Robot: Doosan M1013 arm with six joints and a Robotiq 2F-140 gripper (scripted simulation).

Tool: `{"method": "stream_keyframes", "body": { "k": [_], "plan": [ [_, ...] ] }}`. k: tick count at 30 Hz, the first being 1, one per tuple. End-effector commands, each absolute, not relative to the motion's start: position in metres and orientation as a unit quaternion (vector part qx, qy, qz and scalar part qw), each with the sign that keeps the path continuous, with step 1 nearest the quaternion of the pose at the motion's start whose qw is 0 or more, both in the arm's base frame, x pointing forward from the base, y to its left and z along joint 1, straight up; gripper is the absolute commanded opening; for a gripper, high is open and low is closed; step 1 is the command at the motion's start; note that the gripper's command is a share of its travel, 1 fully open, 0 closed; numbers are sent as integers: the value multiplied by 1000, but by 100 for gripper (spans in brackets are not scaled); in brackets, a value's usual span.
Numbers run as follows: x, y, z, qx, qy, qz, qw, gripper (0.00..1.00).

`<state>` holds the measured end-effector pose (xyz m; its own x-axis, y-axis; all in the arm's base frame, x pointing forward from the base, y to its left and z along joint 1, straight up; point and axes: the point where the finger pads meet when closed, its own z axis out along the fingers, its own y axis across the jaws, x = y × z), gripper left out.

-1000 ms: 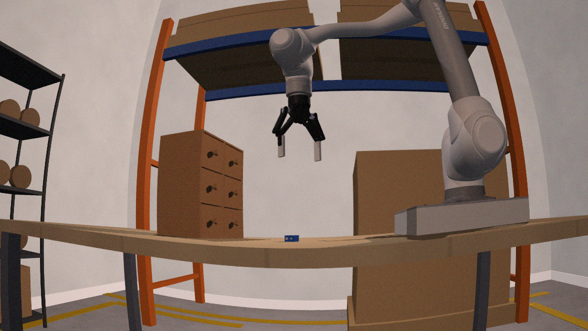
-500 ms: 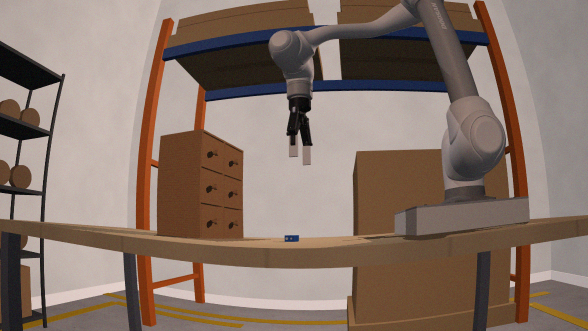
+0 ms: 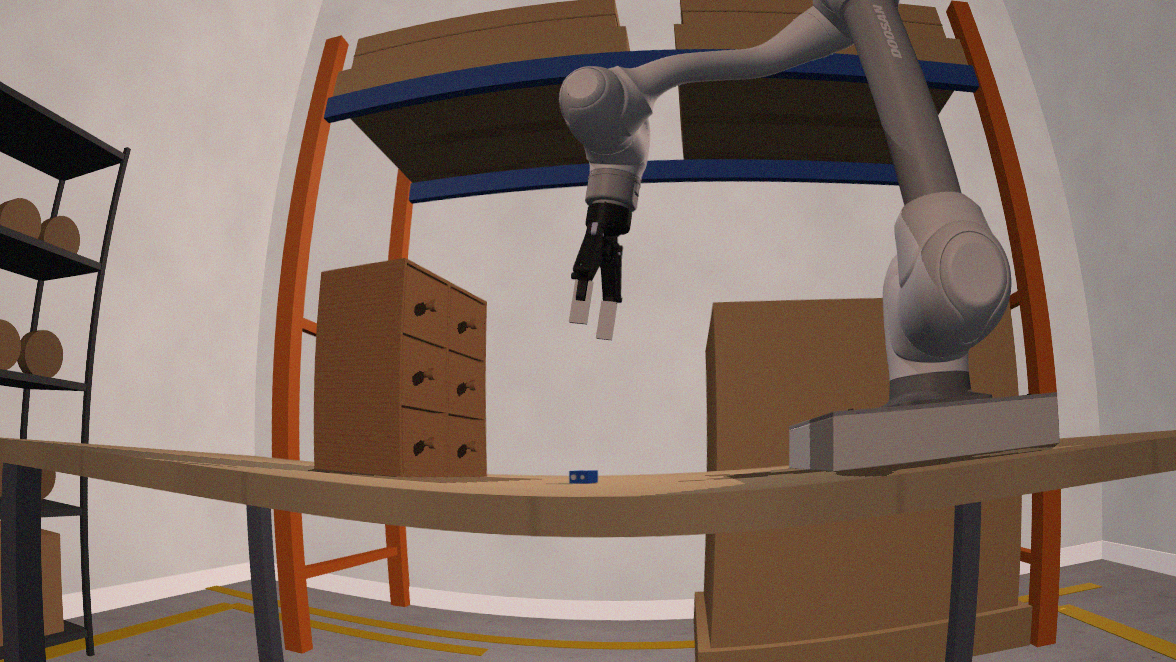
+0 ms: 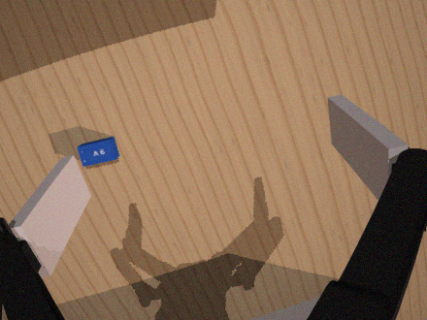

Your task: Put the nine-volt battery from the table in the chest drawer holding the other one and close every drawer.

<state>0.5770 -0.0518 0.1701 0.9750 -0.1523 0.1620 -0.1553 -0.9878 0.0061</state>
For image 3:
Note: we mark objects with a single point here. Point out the blue 9v battery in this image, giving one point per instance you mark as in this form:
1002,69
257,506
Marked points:
583,477

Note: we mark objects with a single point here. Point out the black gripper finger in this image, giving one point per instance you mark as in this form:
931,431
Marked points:
610,277
584,275

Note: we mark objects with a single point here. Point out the brown wooden chest of drawers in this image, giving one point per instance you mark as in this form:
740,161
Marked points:
358,370

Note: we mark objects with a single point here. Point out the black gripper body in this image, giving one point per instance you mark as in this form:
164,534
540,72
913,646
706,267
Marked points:
617,220

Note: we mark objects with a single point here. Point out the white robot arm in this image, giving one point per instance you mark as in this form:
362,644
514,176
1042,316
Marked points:
954,280

